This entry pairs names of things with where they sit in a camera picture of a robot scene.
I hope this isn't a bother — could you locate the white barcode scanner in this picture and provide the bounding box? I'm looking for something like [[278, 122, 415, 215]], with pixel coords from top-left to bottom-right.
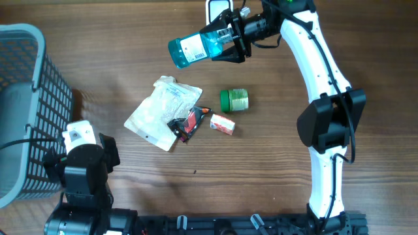
[[205, 0, 234, 25]]

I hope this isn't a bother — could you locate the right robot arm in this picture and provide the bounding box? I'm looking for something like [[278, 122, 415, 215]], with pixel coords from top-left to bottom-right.
[[202, 1, 368, 234]]

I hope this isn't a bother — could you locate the white snack pouch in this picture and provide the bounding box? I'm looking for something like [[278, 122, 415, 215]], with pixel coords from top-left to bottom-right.
[[124, 76, 202, 151]]

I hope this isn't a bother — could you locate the green lidded jar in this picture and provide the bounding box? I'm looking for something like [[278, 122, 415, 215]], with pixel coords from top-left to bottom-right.
[[219, 89, 249, 113]]

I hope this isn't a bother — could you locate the black left camera cable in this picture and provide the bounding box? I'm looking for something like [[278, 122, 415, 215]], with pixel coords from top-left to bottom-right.
[[0, 138, 65, 151]]

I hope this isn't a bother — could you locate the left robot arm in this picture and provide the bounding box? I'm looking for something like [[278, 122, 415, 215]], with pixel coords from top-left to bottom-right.
[[42, 133, 138, 235]]

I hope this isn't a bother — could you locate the grey plastic mesh basket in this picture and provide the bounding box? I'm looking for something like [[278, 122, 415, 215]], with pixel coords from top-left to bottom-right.
[[1, 23, 74, 208]]

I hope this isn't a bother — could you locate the teal Listerine mouthwash bottle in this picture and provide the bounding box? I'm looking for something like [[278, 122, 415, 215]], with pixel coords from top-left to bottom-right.
[[168, 27, 233, 69]]

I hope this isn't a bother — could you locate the red Kleenex tissue pack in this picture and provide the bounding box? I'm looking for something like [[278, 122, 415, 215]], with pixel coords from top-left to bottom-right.
[[210, 114, 235, 135]]

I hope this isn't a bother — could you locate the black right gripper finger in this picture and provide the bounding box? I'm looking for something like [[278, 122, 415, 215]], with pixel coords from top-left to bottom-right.
[[212, 45, 246, 63], [199, 9, 233, 33]]

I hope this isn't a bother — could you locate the dark red snack packet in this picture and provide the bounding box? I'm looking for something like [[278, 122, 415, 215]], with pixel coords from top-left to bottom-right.
[[167, 106, 212, 143]]

